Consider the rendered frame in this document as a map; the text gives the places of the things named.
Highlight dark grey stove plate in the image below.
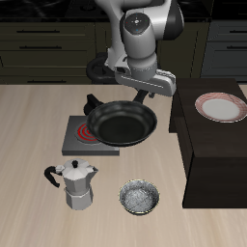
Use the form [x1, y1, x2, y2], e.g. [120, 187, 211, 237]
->
[61, 115, 121, 157]

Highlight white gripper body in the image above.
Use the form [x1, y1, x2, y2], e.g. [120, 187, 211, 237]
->
[114, 68, 178, 97]

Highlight dark kitchen cupboards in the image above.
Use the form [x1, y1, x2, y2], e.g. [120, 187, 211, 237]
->
[0, 0, 247, 86]

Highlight silver moka pot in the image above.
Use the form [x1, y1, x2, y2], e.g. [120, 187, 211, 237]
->
[43, 158, 99, 211]

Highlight black frying pan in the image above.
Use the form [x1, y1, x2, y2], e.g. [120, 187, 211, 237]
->
[85, 90, 159, 149]

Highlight flat black base plate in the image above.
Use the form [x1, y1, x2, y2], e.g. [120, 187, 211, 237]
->
[85, 52, 118, 86]

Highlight grey speckled bowl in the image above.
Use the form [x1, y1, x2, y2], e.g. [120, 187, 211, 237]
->
[118, 178, 161, 216]

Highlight red rimmed white plate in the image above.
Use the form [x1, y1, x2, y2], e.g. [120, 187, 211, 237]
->
[194, 92, 247, 124]

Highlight dark wooden cabinet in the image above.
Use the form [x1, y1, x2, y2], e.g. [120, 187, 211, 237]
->
[168, 77, 247, 209]

